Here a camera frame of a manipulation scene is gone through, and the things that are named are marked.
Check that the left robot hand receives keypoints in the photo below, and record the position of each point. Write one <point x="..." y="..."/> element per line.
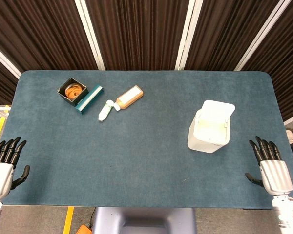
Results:
<point x="0" y="174"/>

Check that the orange bottle with white label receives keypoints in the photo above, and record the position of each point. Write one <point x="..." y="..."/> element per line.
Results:
<point x="129" y="97"/>

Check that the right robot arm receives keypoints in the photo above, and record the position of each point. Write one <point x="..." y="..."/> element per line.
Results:
<point x="285" y="212"/>

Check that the white and green tube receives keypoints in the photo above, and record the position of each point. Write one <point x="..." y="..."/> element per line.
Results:
<point x="105" y="111"/>

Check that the orange device on floor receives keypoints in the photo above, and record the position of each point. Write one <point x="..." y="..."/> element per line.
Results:
<point x="84" y="229"/>

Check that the black box with round tin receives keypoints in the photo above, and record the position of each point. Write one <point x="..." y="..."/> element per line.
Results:
<point x="72" y="91"/>

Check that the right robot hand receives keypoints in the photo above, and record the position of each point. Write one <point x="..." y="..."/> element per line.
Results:
<point x="276" y="173"/>

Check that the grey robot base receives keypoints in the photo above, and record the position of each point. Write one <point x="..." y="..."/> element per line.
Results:
<point x="144" y="220"/>

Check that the blue table mat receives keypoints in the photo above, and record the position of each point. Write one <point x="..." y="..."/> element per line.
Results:
<point x="141" y="146"/>

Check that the teal box lid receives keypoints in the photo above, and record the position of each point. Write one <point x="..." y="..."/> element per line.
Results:
<point x="89" y="99"/>

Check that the white lidded bin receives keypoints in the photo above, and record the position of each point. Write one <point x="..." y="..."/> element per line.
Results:
<point x="210" y="128"/>

